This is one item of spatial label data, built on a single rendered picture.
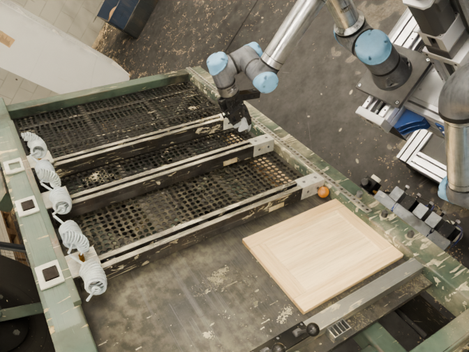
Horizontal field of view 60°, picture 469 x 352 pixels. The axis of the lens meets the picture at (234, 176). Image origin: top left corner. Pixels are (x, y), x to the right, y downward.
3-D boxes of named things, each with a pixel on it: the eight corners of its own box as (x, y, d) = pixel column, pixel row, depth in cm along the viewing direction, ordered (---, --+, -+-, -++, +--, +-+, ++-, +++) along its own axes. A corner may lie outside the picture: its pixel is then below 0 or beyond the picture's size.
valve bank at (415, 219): (482, 237, 168) (470, 225, 151) (458, 263, 171) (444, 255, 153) (388, 172, 201) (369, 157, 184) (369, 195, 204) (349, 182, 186)
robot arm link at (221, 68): (231, 55, 137) (209, 67, 137) (241, 81, 145) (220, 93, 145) (222, 46, 143) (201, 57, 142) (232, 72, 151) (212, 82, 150)
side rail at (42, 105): (189, 88, 277) (189, 72, 271) (13, 128, 229) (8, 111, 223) (184, 84, 283) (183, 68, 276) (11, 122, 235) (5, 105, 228)
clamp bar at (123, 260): (324, 193, 184) (335, 149, 169) (49, 310, 132) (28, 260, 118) (310, 181, 191) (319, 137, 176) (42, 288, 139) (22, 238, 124)
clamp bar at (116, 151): (244, 126, 228) (246, 86, 214) (13, 193, 177) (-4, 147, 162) (234, 118, 235) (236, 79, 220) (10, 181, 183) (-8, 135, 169)
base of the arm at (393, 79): (388, 50, 167) (379, 38, 159) (420, 62, 156) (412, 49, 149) (366, 82, 169) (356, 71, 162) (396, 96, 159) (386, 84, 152)
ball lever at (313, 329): (303, 336, 125) (324, 332, 114) (293, 342, 123) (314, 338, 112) (297, 324, 126) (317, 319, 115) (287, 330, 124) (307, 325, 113)
